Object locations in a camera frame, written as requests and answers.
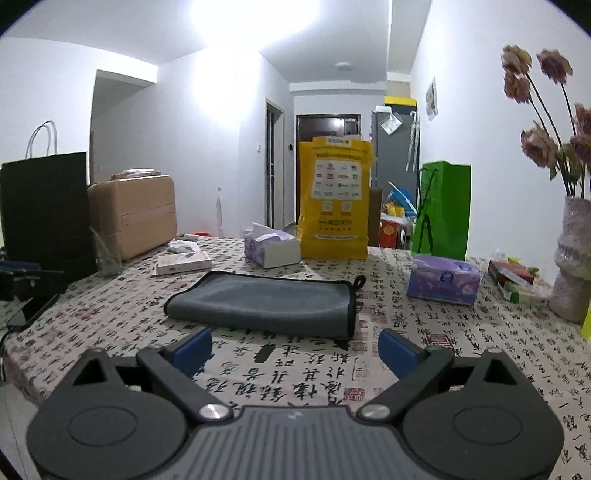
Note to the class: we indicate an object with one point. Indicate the clear drinking glass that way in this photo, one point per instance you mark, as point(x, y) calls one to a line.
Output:
point(107, 258)

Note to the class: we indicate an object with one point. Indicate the yellow plastic bag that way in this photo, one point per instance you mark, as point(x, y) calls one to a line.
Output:
point(332, 203)

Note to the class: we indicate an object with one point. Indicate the white folded umbrella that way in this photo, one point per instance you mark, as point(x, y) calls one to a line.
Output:
point(413, 138)

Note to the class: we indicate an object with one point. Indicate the yellow box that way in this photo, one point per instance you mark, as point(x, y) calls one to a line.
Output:
point(400, 101)

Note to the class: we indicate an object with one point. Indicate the black paper bag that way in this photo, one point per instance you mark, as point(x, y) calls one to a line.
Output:
point(46, 207)

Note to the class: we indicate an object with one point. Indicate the small red box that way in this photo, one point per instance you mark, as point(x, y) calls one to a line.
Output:
point(508, 272)

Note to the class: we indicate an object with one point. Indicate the green paper bag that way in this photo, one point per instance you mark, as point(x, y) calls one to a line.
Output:
point(445, 207)

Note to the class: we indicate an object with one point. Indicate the grey towel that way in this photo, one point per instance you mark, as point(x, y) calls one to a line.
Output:
point(258, 300)

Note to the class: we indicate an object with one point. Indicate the black flat stand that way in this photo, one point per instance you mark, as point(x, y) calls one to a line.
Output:
point(34, 307)

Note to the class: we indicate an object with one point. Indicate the small green white box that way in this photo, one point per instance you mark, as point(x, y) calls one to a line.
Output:
point(526, 293)

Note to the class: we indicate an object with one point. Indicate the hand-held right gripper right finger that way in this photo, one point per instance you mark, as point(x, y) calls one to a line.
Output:
point(397, 351)

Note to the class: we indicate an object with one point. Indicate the red gift box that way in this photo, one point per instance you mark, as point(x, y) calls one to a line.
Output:
point(392, 234)

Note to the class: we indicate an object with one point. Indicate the purple tissue pack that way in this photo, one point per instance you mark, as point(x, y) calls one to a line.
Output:
point(443, 281)

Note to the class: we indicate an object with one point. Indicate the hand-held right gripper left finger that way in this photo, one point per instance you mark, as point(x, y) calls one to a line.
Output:
point(194, 351)

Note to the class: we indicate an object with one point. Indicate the flat white box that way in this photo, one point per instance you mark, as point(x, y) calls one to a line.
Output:
point(182, 264)

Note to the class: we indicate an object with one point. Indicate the yellow object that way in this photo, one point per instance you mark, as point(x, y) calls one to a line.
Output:
point(586, 323)

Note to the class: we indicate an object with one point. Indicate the dried pink flowers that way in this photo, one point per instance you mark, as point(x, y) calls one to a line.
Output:
point(538, 143)

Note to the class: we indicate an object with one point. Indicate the blue plastic bag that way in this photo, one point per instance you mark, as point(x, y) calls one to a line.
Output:
point(400, 196)

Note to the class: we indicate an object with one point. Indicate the calligraphy printed tablecloth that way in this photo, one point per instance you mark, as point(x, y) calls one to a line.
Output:
point(323, 369)

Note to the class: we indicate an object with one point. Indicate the brown cardboard box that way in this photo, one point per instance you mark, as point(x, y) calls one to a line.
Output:
point(375, 217)

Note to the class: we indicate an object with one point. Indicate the beige suitcase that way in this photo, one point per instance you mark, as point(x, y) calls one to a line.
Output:
point(138, 212)

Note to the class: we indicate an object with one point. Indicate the wall calendar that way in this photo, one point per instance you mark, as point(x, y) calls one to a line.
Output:
point(431, 99)

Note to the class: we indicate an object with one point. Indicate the white purple tissue box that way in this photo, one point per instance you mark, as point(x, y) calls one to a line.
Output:
point(272, 251)

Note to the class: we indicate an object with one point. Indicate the white wrapped vase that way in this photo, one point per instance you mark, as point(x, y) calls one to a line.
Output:
point(572, 267)

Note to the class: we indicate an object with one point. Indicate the side doorway frame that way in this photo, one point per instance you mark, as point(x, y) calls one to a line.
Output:
point(274, 161)

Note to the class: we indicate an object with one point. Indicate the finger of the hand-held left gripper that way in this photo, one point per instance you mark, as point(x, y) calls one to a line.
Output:
point(27, 280)

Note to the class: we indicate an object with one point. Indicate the grey refrigerator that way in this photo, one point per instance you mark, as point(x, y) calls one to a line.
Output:
point(392, 157)

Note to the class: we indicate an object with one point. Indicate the crumpled white paper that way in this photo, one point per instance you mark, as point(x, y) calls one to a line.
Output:
point(183, 247)

